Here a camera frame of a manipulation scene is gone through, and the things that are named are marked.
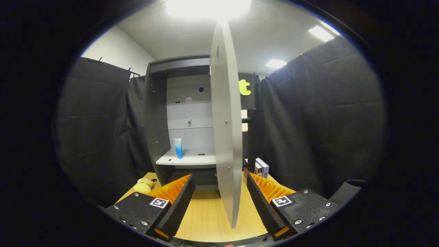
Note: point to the yellow plush toy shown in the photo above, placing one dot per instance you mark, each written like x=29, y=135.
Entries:
x=142, y=187

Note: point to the dark spine book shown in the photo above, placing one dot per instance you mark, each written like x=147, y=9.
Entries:
x=258, y=168

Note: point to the grey cabinet shelf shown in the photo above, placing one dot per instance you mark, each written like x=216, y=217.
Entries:
x=192, y=159

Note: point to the beige cabinet door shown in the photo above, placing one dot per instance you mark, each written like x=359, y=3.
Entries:
x=224, y=137

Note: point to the pale blue spine book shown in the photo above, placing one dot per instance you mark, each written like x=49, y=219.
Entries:
x=265, y=172

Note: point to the blue and white tube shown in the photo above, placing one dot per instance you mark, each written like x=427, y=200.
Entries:
x=178, y=151

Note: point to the long double ceiling light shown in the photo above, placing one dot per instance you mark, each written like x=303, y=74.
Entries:
x=322, y=33

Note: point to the black backdrop cloth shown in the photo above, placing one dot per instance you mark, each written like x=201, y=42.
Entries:
x=308, y=120

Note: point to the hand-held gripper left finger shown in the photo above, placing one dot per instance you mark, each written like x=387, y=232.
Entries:
x=180, y=206

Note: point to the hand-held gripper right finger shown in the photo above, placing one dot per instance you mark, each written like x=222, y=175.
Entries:
x=264, y=209

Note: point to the dark grey cabinet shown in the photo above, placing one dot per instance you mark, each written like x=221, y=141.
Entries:
x=156, y=120

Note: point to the small ceiling light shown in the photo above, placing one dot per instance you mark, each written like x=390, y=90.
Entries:
x=275, y=63

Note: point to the large ceiling light panel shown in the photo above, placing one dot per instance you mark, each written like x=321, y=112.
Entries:
x=209, y=7

